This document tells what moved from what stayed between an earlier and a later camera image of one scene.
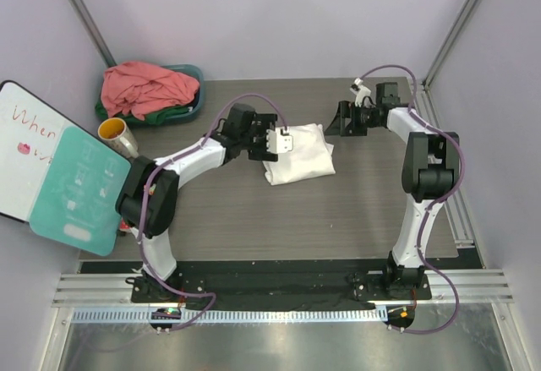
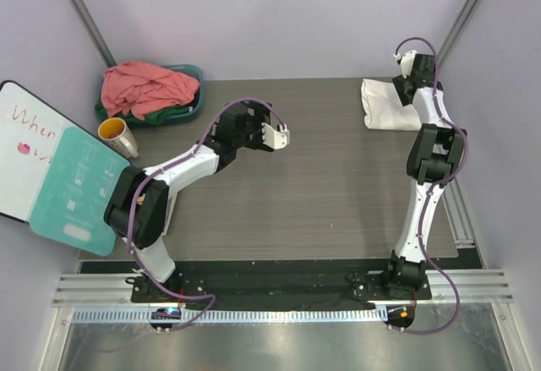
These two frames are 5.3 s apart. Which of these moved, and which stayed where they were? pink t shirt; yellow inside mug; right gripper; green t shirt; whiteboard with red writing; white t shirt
Moved: right gripper; white t shirt
Stayed: green t shirt; whiteboard with red writing; pink t shirt; yellow inside mug
